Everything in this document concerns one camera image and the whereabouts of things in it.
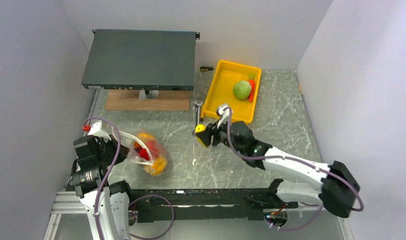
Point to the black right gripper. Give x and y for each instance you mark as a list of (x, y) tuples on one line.
[(206, 135)]

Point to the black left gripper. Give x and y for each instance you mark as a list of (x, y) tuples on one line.
[(122, 153)]

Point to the clear spotted zip top bag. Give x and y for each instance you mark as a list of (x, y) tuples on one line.
[(142, 153)]

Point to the yellow potato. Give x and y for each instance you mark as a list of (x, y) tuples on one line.
[(145, 137)]

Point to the yellow bell pepper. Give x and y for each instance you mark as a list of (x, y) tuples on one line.
[(157, 167)]

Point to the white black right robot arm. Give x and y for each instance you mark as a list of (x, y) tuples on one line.
[(331, 186)]

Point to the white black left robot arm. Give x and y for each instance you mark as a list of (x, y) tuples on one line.
[(106, 204)]

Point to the silver wrench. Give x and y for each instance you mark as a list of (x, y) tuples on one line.
[(197, 104)]

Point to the wooden board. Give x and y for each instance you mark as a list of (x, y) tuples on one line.
[(128, 100)]

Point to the yellow plastic tray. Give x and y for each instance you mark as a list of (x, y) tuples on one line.
[(226, 75)]

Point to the green cabbage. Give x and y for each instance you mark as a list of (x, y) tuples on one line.
[(242, 90)]

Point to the metal server stand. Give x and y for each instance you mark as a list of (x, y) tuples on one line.
[(148, 94)]

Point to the orange carrot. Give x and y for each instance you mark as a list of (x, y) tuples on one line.
[(251, 81)]

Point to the dark green rack server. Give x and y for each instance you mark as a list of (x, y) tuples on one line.
[(150, 60)]

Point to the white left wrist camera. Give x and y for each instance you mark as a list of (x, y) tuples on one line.
[(99, 129)]

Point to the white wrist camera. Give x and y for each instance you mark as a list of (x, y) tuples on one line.
[(99, 129), (225, 113)]

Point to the yellow handled screwdriver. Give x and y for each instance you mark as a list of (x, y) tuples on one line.
[(201, 118)]

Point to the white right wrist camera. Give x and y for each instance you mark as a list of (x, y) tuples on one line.
[(225, 113)]

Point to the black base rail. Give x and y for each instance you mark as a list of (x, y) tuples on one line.
[(205, 204)]

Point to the aluminium frame rail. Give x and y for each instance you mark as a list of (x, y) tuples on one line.
[(149, 205)]

